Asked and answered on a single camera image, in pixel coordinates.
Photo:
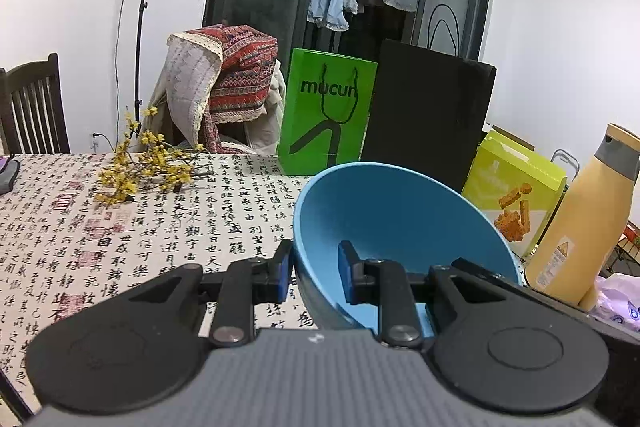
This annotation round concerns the white plastic bag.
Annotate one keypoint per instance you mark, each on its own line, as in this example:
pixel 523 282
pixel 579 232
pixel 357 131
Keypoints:
pixel 620 297

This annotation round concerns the dark wooden chair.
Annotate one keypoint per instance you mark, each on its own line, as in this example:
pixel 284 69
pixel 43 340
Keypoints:
pixel 30 77

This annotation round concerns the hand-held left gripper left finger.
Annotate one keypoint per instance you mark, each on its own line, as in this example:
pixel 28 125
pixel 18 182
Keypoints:
pixel 285 269

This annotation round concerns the purple grey cloth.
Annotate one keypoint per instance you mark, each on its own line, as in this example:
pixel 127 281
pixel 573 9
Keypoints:
pixel 7 177

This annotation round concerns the black paper bag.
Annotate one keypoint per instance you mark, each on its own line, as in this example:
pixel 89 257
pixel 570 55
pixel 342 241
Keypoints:
pixel 425 117

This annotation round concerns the green paper bag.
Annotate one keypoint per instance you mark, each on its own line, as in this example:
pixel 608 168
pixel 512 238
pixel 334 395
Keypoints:
pixel 360 132

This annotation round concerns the beige jacket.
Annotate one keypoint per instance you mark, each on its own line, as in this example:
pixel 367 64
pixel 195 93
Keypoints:
pixel 272 117

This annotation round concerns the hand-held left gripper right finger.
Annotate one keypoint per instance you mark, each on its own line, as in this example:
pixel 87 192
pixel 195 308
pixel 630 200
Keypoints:
pixel 346 269

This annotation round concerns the yellow-green snack box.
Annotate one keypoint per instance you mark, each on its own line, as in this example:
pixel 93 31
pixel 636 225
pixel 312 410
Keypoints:
pixel 500 177

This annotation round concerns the yellow thermos jug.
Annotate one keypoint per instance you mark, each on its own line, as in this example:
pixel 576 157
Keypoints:
pixel 575 217

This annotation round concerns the yellow flower branch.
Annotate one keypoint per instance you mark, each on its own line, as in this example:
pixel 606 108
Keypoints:
pixel 150 167

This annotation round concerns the blue bowl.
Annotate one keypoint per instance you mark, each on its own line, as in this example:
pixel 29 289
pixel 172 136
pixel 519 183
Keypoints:
pixel 400 207

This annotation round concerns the red patterned blanket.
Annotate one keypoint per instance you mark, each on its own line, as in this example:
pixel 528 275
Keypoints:
pixel 240 72

